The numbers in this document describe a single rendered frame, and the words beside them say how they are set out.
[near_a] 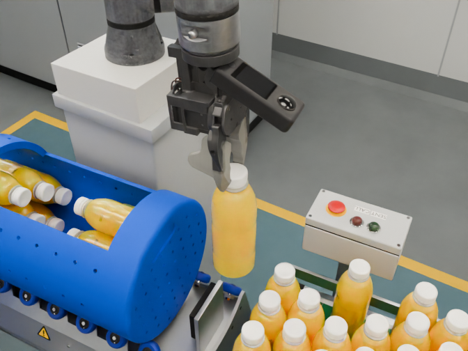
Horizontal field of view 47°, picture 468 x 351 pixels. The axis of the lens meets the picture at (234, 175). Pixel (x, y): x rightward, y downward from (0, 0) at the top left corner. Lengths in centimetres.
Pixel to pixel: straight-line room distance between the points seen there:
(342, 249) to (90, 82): 70
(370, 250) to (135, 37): 73
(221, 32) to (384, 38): 309
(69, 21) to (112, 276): 244
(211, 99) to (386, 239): 56
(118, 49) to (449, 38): 256
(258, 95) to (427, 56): 305
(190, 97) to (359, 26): 307
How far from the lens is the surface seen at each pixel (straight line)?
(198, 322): 102
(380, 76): 377
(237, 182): 75
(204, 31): 62
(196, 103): 67
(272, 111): 64
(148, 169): 138
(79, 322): 115
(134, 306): 94
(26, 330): 130
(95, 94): 135
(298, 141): 315
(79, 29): 321
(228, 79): 64
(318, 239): 115
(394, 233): 112
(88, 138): 148
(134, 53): 135
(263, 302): 97
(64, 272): 98
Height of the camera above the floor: 189
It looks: 41 degrees down
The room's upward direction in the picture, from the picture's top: straight up
